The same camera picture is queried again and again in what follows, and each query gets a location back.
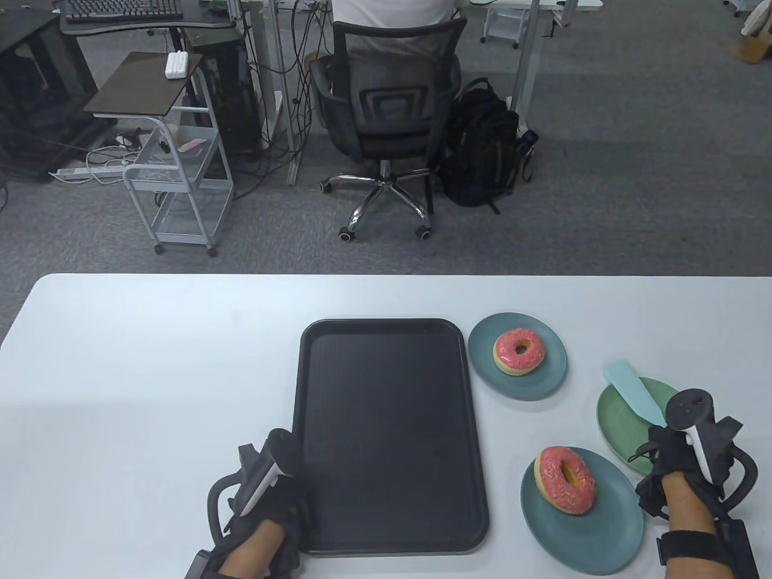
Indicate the teal round plate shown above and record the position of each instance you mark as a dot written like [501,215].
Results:
[603,543]
[488,380]

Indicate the small white box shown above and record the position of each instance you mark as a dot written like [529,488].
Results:
[177,65]

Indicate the pink flat item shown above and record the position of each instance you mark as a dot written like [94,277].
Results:
[192,145]

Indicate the black wrist band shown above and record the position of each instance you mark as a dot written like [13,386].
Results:
[202,564]
[693,546]

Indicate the green round plate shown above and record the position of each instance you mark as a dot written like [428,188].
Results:
[621,422]

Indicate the black desk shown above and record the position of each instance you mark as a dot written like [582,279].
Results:
[151,28]

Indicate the small white trolley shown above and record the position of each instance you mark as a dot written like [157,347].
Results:
[503,24]

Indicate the white rolling cart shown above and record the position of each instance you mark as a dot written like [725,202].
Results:
[181,186]

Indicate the person's left forearm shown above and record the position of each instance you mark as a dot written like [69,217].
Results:
[253,552]

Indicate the black white hand controller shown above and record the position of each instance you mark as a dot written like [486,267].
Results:
[687,407]
[282,451]

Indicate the person's right hand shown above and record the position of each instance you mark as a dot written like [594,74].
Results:
[675,458]

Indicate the person's right forearm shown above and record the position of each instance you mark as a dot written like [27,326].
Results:
[690,506]

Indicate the black baking tray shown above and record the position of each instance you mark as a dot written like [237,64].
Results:
[362,422]

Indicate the person's left hand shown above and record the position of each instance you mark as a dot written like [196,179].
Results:
[286,509]

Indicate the cardboard box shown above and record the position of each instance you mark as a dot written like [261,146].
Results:
[751,49]

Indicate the black keyboard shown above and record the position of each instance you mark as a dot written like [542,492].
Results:
[120,9]

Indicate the pink frosted mini donut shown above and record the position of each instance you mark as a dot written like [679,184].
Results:
[552,482]
[509,362]

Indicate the brown side table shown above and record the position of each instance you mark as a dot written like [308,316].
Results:
[142,84]

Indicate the white power strip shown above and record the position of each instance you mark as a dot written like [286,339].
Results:
[78,172]

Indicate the black mesh office chair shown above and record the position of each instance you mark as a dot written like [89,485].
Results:
[392,102]

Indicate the dark bottle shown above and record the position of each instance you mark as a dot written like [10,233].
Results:
[528,140]

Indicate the white desk frame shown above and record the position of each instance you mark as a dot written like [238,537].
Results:
[278,90]
[528,60]

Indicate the black computer tower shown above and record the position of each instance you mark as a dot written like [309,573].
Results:
[232,102]

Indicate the black backpack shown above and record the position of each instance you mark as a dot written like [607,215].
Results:
[482,145]

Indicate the light blue dessert shovel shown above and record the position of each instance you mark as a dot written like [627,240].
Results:
[633,392]

